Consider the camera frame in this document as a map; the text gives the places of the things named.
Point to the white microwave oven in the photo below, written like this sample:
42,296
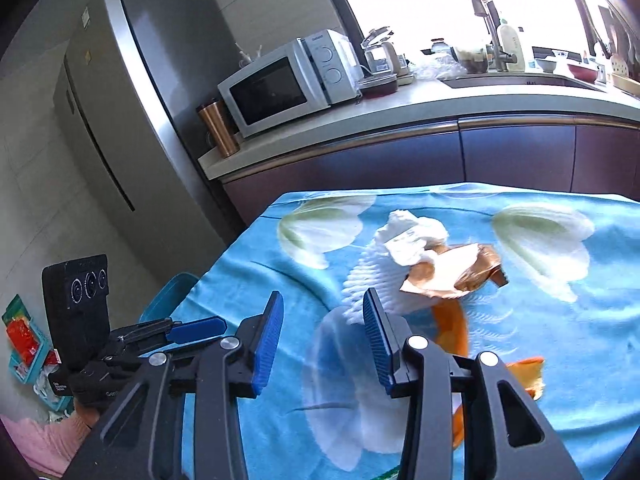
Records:
300,78

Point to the white foam fruit net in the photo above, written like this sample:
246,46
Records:
377,269

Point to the clear plastic bag on counter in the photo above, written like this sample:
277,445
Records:
438,67

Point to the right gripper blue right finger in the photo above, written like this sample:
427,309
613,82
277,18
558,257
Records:
506,436

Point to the pink sleeve forearm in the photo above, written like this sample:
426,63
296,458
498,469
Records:
49,448

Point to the white tissue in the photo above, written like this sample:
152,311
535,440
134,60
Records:
410,240

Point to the teal trash bin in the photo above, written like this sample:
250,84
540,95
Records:
169,297

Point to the red bowl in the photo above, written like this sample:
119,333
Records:
583,72

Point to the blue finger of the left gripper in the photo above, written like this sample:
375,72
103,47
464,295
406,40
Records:
184,333

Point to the gold snack wrapper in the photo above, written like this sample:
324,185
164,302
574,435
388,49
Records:
453,272

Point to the teal storage rack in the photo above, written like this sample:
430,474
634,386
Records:
32,357

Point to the glass electric kettle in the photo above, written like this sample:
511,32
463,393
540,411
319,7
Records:
381,55

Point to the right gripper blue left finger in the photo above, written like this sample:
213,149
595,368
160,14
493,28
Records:
139,435

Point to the grey refrigerator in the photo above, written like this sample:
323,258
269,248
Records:
133,77

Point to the copper thermos tumbler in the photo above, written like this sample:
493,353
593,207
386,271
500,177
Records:
220,126

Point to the blue floral tablecloth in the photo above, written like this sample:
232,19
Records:
549,280

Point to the dark red food container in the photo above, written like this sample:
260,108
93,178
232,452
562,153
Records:
374,86

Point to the orange peel piece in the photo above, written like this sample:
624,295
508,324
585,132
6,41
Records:
528,373

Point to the white soap bottle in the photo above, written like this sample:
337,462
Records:
511,47

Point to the kitchen faucet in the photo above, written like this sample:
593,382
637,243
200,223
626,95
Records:
502,59

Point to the long orange peel strip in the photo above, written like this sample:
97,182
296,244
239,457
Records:
452,329

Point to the dark lower kitchen cabinets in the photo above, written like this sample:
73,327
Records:
558,153

